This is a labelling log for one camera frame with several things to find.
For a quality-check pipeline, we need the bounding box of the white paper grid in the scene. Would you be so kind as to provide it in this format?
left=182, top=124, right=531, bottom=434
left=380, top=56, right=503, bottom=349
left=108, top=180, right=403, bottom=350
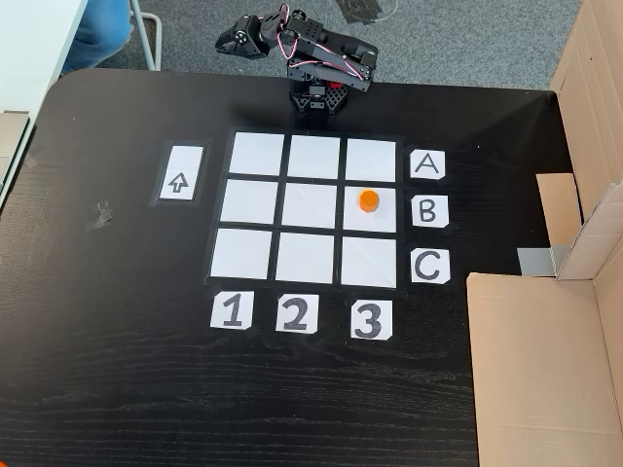
left=206, top=128, right=405, bottom=291

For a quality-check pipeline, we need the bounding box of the grey metal chair leg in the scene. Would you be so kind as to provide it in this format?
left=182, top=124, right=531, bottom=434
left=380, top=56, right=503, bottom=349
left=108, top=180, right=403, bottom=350
left=128, top=0, right=163, bottom=72

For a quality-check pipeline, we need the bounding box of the person's leg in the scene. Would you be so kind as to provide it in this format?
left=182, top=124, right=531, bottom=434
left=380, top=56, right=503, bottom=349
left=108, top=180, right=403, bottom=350
left=60, top=0, right=136, bottom=77

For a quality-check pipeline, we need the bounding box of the white arrow paper sheet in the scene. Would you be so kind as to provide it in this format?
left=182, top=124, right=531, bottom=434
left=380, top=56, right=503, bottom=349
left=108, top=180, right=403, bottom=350
left=159, top=144, right=204, bottom=201

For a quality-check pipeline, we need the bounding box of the white table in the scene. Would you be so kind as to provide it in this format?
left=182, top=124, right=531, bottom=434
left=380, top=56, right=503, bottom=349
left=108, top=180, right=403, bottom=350
left=0, top=0, right=90, bottom=205

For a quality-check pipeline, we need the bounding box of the paper label letter A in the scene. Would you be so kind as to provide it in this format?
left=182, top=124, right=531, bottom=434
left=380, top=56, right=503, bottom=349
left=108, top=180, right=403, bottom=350
left=410, top=149, right=447, bottom=181

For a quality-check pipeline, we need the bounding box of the clear tape patch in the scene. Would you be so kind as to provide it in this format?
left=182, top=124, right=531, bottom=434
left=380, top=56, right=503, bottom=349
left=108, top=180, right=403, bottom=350
left=86, top=200, right=116, bottom=234
left=26, top=142, right=49, bottom=170

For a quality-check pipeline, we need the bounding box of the paper label letter B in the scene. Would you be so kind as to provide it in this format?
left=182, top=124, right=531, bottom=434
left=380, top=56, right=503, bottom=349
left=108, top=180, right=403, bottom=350
left=412, top=195, right=451, bottom=229

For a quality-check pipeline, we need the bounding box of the paper label number 1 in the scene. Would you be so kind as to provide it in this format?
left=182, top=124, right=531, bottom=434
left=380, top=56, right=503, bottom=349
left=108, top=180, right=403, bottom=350
left=209, top=290, right=254, bottom=331

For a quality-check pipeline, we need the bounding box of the paper label number 2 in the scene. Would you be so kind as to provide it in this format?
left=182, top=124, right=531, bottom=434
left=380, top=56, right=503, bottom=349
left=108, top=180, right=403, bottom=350
left=275, top=293, right=320, bottom=334

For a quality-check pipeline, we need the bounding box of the paper label letter C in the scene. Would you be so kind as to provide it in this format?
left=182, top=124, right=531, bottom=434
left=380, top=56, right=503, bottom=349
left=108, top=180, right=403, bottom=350
left=411, top=248, right=451, bottom=285

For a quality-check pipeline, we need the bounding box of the paper label number 3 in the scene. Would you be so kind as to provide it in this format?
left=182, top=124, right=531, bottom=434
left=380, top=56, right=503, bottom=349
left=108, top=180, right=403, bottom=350
left=349, top=299, right=394, bottom=341

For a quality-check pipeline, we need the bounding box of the brown cardboard panel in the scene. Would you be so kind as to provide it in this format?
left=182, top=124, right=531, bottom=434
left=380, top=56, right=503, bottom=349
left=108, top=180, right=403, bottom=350
left=465, top=271, right=623, bottom=467
left=534, top=0, right=623, bottom=282

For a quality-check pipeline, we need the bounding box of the grey tape strip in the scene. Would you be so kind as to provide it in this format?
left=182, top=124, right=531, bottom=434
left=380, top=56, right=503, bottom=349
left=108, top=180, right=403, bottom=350
left=516, top=245, right=570, bottom=277

